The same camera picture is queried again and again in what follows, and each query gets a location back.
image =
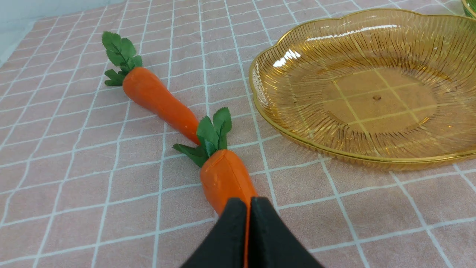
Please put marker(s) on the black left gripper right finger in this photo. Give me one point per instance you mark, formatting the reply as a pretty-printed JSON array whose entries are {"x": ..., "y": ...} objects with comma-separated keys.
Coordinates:
[{"x": 271, "y": 244}]

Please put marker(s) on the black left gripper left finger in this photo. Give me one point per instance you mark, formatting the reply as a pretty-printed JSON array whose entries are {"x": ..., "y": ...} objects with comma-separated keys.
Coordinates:
[{"x": 224, "y": 245}]

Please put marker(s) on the orange toy carrot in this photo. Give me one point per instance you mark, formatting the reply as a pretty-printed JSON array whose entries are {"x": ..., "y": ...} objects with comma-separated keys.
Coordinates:
[
  {"x": 222, "y": 173},
  {"x": 144, "y": 87}
]

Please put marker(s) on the pink checkered tablecloth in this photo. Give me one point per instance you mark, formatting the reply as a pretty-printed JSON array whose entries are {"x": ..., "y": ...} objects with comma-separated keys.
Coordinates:
[{"x": 89, "y": 179}]

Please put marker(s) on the amber glass plate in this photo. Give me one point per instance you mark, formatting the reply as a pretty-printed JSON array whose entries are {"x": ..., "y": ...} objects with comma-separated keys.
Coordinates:
[{"x": 385, "y": 88}]

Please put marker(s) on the green glass plate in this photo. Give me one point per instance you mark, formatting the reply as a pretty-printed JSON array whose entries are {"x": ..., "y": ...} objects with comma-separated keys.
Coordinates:
[{"x": 469, "y": 8}]

